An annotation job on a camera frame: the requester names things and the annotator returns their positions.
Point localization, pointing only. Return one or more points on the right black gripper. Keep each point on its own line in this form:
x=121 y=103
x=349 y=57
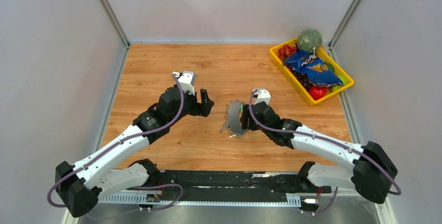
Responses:
x=245 y=117

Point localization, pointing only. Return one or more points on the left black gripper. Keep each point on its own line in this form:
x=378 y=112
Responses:
x=203 y=108

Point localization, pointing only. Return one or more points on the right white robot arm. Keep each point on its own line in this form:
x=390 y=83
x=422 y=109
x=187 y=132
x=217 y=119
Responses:
x=365 y=168

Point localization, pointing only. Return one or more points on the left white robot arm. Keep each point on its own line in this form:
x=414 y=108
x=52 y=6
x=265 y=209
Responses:
x=81 y=185

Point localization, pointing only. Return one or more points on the dark grapes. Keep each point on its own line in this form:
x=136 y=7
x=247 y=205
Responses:
x=303 y=79

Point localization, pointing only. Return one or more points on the strawberries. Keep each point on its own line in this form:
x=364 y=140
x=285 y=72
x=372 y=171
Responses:
x=287 y=50

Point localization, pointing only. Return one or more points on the red apple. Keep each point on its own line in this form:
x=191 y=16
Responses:
x=317 y=92

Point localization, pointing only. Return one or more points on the blue snack bag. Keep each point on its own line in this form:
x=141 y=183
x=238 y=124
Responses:
x=310 y=64

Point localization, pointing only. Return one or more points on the green melon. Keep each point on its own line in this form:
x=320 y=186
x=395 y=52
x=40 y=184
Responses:
x=309 y=40

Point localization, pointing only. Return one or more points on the green fruit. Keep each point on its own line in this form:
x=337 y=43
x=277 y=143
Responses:
x=344 y=82

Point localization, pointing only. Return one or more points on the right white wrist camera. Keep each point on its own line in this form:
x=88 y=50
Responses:
x=261 y=95

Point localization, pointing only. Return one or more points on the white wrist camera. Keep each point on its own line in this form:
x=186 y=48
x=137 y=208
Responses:
x=261 y=95
x=187 y=80

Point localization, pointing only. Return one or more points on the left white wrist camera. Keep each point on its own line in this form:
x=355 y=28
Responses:
x=187 y=80

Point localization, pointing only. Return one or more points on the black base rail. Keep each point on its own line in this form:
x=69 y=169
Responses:
x=227 y=186

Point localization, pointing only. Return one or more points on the white slotted cable duct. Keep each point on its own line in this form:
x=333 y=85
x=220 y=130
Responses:
x=141 y=198

